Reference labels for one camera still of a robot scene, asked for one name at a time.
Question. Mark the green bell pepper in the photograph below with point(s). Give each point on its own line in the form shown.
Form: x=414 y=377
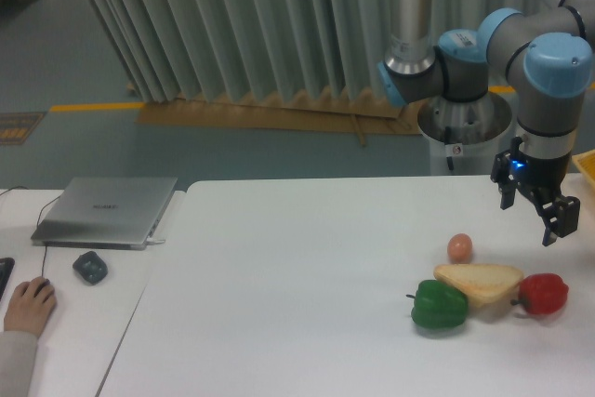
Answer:
x=438 y=305

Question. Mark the bread slice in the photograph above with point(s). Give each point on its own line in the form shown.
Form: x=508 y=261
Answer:
x=482 y=284

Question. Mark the dark grey round device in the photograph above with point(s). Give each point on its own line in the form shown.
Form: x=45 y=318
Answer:
x=91 y=268

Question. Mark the black keyboard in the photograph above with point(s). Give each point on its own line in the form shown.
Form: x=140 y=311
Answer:
x=6 y=268

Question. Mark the white laptop cable plug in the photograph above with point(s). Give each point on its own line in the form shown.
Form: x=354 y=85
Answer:
x=154 y=241

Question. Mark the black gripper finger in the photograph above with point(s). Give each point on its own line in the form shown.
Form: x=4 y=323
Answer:
x=502 y=174
x=560 y=213

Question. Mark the red bell pepper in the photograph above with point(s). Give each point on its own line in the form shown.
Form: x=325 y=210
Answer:
x=541 y=294

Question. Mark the grey sleeved forearm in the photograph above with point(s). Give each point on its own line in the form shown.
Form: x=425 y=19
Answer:
x=18 y=354

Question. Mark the grey pleated curtain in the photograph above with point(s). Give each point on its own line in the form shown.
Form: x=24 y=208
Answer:
x=254 y=49

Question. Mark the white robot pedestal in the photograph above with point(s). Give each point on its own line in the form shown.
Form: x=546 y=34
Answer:
x=464 y=138

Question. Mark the black computer mouse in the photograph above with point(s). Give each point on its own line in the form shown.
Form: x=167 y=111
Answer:
x=40 y=287

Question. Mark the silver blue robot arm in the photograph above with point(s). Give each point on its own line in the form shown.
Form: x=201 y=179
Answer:
x=547 y=58

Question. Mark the silver laptop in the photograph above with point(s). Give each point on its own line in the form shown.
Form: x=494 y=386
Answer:
x=106 y=212

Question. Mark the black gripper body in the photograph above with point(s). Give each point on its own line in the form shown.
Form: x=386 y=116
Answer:
x=535 y=174

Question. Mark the brown egg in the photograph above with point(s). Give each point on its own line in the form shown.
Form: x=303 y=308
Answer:
x=459 y=248

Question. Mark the person's hand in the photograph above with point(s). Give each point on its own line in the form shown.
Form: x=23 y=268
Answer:
x=27 y=313

